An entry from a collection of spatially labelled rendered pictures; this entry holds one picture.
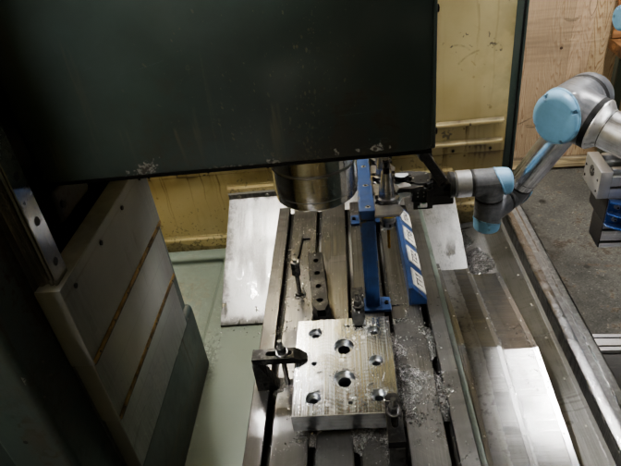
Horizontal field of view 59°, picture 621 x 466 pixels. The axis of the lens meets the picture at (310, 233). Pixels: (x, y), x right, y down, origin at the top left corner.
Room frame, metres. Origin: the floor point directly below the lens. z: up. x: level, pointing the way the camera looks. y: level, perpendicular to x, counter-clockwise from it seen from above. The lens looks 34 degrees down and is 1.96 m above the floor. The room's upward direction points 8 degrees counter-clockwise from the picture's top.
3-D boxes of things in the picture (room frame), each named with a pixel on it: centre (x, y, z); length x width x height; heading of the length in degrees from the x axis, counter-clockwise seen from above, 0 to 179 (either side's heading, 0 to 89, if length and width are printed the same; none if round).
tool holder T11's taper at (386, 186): (1.21, -0.21, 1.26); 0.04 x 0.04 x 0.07
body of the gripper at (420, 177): (1.31, -0.35, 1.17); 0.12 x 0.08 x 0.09; 84
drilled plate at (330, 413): (0.89, -0.04, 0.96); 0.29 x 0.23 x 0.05; 174
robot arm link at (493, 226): (1.30, -0.52, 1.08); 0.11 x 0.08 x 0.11; 127
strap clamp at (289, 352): (0.92, 0.11, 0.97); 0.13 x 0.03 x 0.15; 84
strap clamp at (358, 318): (1.06, -0.09, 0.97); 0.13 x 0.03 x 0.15; 174
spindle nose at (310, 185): (0.92, -0.02, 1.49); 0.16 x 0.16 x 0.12
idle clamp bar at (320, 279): (1.23, 0.00, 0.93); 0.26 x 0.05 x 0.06; 179
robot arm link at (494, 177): (1.29, -0.51, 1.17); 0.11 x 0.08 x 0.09; 84
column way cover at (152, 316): (0.97, 0.42, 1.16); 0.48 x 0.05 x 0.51; 174
